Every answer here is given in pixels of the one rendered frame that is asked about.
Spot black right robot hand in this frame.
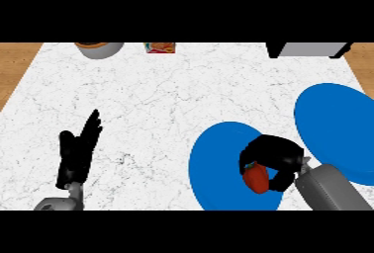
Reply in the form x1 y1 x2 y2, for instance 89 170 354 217
238 133 306 193

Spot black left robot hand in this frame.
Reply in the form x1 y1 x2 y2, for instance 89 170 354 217
55 109 104 191

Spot blue oval plate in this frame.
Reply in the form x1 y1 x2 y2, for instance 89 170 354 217
294 82 374 187
188 121 286 211

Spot grey pot with brown rim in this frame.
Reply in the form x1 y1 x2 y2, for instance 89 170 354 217
73 42 126 60

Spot red printed box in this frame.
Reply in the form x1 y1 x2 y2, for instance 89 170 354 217
144 42 178 54

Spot grey appliance with black frame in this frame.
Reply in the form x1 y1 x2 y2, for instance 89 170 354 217
265 42 355 59

